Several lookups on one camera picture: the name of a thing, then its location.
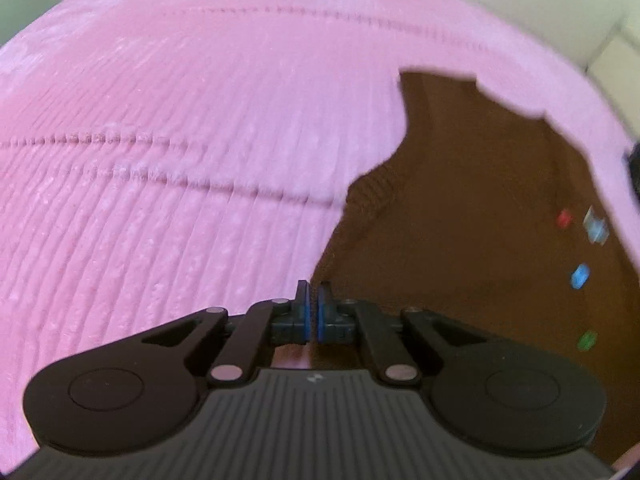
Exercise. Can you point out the brown knit sweater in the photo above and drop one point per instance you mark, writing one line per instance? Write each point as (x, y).
(465, 220)

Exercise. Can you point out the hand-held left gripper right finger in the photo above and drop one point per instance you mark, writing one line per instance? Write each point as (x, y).
(323, 310)

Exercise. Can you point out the pink ribbed blanket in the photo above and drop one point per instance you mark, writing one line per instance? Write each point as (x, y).
(165, 150)

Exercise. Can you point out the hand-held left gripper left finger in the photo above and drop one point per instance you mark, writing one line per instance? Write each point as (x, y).
(303, 310)

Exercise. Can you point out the white headboard with grey stripe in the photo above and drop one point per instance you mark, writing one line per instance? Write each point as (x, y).
(618, 60)

